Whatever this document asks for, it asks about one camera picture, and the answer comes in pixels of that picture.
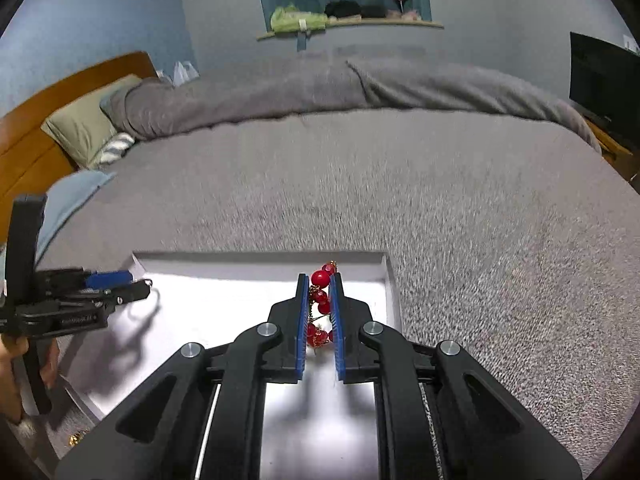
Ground red bead gold bracelet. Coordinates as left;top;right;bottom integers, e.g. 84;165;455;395
305;259;339;351

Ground person's left hand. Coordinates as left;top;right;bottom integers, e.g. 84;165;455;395
0;334;60;425

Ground light blue pillow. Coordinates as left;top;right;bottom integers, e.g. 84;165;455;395
0;169;117;271

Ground striped pillow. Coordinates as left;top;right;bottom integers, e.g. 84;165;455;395
88;132;136;169

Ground wooden headboard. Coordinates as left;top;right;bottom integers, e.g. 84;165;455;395
0;51;156;240

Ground olive green pillow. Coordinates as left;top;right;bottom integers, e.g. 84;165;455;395
41;74;141;169

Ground grey shallow cardboard tray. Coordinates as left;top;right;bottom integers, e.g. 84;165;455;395
55;254;381;479

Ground grey duvet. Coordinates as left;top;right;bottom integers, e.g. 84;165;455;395
100;50;600;150

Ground grey bed blanket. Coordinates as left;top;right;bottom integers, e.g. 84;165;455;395
41;110;639;472

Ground white plastic bag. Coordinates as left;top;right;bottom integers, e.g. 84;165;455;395
156;61;200;87

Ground wooden tv stand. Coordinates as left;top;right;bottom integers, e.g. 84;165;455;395
586;118;640;192

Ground green cloth on sill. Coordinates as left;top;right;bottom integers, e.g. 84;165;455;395
269;6;329;34

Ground black clothes on sill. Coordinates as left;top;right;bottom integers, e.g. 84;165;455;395
324;0;386;18

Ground black television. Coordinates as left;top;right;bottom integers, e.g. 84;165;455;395
570;32;639;148

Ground wooden window sill shelf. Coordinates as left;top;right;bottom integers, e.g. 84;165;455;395
256;16;445;42

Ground white wall sockets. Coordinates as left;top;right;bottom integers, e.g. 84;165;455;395
623;35;640;54

